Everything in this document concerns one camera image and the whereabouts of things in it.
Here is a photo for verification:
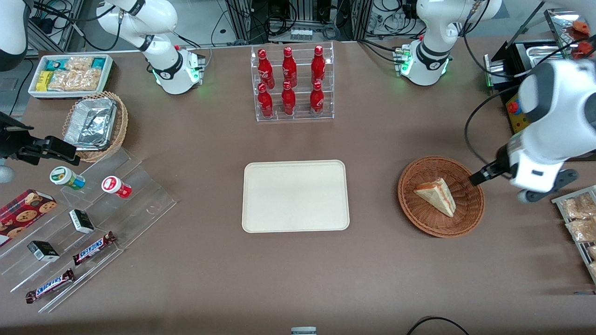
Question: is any aluminium foil container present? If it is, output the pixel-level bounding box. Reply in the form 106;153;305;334
64;97;117;151

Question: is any black food warmer appliance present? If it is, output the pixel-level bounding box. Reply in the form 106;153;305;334
483;0;596;136

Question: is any metal wire rack tray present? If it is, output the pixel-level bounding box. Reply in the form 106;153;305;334
551;185;596;285

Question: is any red cola bottle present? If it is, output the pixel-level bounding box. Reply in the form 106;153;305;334
257;83;275;119
257;48;276;89
282;47;298;88
311;45;327;86
281;80;297;116
309;80;325;116

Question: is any steel food pan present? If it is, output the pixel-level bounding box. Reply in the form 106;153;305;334
525;43;574;65

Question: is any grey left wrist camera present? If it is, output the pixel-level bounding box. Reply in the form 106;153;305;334
518;169;579;204

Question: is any white plastic snack bin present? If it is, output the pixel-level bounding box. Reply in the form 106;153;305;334
28;54;114;100

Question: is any triangular sandwich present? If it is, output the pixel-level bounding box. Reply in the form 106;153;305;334
413;178;457;218

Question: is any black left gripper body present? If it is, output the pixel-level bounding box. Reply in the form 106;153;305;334
494;145;514;180

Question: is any light brown wicker basket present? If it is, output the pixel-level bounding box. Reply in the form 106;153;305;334
62;91;129;163

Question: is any small black box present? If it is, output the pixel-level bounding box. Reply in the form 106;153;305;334
27;241;61;262
69;209;95;235

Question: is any black cable loop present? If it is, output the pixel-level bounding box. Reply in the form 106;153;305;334
406;316;471;335

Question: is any clear acrylic stepped stand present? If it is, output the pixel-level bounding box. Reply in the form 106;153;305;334
0;147;178;314

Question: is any round brown wicker basket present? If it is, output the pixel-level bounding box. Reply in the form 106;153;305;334
398;156;486;239

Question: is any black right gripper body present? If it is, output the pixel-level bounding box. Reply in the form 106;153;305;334
0;112;47;166

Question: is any green lid snack cup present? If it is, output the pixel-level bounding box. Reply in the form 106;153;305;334
50;166;86;191

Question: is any clear acrylic bottle rack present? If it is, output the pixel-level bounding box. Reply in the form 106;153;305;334
251;41;335;123

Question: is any red lid snack cup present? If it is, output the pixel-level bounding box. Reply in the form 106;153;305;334
102;176;133;200

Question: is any cream rectangular tray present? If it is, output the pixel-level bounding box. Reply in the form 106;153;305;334
242;160;351;233

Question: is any Snickers chocolate bar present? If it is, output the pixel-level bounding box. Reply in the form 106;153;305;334
72;231;117;266
26;268;75;304

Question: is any clear rice cracker packet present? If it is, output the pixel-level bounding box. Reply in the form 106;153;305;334
74;69;102;92
64;56;94;72
48;70;78;92

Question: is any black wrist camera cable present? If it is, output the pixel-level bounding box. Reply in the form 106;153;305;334
464;84;525;168

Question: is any red chocolate cookie box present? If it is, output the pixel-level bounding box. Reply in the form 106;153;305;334
0;189;58;248

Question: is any aluminium frame rack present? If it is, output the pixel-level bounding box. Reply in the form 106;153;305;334
224;0;374;45

